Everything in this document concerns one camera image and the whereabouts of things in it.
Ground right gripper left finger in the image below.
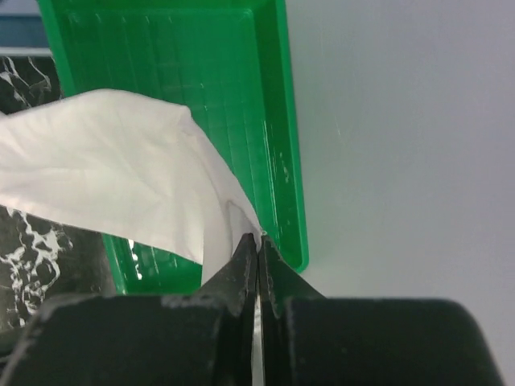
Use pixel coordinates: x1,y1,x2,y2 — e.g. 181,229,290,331
161,234,258,385

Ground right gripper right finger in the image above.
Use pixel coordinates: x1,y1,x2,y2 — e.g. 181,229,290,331
257,236,323,385

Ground white button-up shirt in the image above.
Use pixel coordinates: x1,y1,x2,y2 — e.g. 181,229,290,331
1,89,262,280

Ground green plastic tray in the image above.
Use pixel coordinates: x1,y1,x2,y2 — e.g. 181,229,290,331
39,0,309,271

